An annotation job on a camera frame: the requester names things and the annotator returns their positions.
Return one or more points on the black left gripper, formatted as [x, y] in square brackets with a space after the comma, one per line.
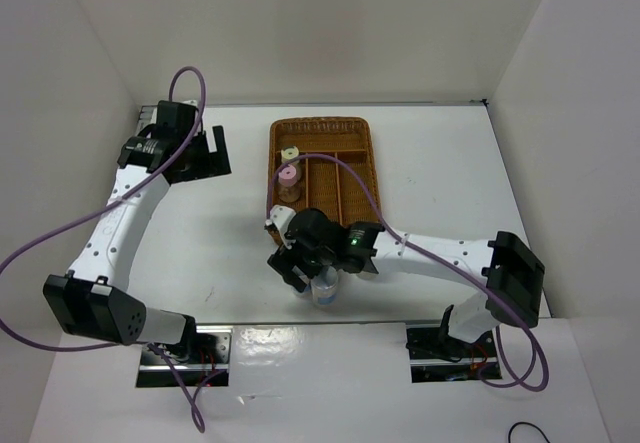
[214, 163]

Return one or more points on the yellow-lid spice bottle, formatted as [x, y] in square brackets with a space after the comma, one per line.
[289, 156]

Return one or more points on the black-lid white salt bottle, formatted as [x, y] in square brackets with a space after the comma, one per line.
[367, 276]

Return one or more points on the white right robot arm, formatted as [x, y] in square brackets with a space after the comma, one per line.
[506, 275]

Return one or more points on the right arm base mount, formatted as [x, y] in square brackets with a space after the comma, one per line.
[433, 360]

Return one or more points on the pink-lid spice bottle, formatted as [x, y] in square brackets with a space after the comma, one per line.
[288, 184]

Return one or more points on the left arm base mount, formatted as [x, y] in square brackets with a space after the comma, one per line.
[206, 363]

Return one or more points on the silver-lid blue-label bottle front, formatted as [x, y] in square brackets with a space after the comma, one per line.
[324, 286]

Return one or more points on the brown wicker divided tray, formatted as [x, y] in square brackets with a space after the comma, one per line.
[345, 196]

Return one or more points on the silver-lid blue-label bottle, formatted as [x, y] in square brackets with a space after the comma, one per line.
[303, 283]
[324, 286]

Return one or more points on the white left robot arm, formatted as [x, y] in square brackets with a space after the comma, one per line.
[91, 299]

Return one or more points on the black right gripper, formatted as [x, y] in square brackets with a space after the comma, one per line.
[283, 263]

